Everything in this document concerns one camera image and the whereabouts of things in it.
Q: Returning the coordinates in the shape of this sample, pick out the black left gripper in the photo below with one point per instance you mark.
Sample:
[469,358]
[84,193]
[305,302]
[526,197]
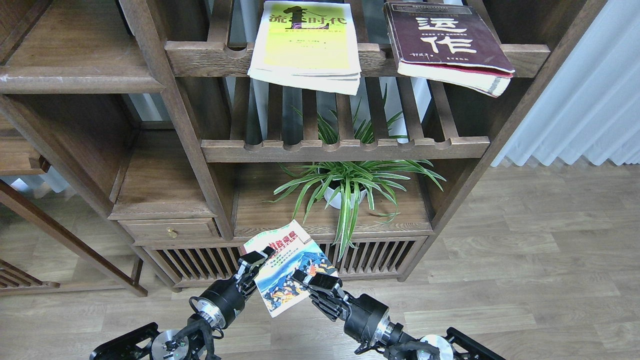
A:
[221,303]

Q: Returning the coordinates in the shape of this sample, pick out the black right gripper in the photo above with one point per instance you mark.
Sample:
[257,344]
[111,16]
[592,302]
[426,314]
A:
[365,319]

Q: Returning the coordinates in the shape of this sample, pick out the colourful mountain cover book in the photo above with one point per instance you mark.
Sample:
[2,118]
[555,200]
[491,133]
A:
[294,250]

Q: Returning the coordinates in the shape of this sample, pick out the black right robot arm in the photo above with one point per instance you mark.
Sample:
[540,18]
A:
[399,345]

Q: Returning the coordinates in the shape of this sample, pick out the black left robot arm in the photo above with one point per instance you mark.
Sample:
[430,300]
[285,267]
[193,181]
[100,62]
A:
[186,344]

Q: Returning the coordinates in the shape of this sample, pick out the brass drawer knob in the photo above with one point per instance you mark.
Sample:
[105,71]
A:
[171,233]

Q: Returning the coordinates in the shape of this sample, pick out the white plant pot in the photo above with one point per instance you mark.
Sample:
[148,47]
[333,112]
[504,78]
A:
[333,196]

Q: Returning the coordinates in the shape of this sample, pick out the green spider plant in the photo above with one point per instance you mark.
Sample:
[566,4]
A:
[382,177]

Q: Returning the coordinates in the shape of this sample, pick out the dark wooden bookshelf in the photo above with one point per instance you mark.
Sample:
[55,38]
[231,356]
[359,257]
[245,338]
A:
[143,106]

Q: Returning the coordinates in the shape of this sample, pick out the yellow green cover book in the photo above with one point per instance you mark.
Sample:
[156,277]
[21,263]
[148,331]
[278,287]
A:
[308,45]

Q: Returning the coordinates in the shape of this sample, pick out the dark maroon cover book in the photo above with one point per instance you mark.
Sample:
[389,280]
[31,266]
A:
[447,43]

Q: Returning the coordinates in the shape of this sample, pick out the white pleated curtain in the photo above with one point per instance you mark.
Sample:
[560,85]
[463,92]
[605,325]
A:
[591,108]

